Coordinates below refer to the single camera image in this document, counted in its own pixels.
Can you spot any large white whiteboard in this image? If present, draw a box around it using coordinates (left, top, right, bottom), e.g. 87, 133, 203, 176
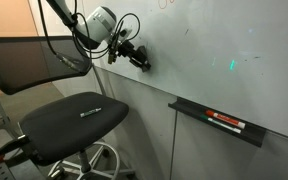
61, 0, 288, 136

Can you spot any black marker tray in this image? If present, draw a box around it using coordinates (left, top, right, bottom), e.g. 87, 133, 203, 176
169, 97, 266, 147

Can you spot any green marker on chair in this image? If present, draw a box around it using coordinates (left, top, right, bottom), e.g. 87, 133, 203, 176
80, 108, 102, 118

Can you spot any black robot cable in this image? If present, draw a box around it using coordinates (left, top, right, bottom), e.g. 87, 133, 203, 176
36, 0, 141, 73

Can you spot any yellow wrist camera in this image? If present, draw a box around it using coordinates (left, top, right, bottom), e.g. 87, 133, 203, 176
108, 28, 132, 64

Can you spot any black mesh office chair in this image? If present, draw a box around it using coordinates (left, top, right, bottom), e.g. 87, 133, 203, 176
0, 36, 129, 180

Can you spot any black orange clamp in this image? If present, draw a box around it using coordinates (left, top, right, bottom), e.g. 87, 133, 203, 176
0, 135, 30, 163

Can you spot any green whiteboard marker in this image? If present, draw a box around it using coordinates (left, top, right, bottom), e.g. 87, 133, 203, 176
200, 115, 241, 134

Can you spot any red whiteboard marker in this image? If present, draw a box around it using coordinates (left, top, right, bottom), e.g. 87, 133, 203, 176
205, 110, 246, 129

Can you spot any black whiteboard eraser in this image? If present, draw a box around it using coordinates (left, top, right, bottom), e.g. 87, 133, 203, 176
139, 46, 151, 72

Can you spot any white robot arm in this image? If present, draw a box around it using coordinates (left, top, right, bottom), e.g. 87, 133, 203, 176
46, 0, 151, 71

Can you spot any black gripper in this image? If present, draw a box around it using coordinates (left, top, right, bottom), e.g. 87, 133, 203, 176
118, 41, 144, 68

